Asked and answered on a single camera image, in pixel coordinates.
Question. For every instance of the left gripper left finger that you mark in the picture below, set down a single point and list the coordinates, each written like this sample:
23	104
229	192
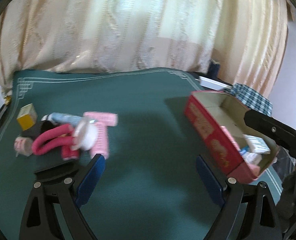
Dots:
40	221

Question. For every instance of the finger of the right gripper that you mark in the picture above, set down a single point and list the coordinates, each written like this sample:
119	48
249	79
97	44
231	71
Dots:
282	134

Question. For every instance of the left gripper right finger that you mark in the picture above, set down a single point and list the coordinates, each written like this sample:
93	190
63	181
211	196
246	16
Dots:
260	220

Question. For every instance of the white blue printed packet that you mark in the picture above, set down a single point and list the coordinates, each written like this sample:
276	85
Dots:
256	144

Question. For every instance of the black hair comb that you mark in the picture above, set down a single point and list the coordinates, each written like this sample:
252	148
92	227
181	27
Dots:
57	172

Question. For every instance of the white blue orange medicine box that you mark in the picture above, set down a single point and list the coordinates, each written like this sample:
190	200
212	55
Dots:
249	157

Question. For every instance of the pink foam bendy roller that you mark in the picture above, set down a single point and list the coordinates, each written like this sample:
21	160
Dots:
61	137

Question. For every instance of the silver blue tube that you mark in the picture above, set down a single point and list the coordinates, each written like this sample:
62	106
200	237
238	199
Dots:
63	118

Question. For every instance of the small pink hair roller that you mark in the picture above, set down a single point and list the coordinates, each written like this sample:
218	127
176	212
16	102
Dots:
103	120

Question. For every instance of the black dome cap object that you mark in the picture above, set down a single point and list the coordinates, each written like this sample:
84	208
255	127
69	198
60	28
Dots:
37	129

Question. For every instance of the gloved right hand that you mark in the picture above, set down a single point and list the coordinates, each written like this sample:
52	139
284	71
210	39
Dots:
286	206

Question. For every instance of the blue plaid folded cloth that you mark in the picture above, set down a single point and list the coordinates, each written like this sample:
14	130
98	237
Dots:
250	98

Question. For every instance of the black white panda figurine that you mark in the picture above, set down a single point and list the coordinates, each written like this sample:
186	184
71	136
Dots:
48	118

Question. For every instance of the yellow small box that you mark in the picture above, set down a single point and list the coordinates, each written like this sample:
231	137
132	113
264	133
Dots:
27	117

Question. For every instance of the green table mat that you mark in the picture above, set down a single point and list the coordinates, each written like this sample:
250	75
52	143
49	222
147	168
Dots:
150	188

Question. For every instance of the white power strip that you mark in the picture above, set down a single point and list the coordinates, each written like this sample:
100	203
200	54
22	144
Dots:
213	84

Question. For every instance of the dark blue thread spool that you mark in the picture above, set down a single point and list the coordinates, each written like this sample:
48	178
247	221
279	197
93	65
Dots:
213	69

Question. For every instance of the gold curtain tieback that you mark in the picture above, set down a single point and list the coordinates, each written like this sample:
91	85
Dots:
7	99

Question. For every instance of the beige patterned curtain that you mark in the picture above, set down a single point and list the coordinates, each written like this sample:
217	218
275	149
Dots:
247	38

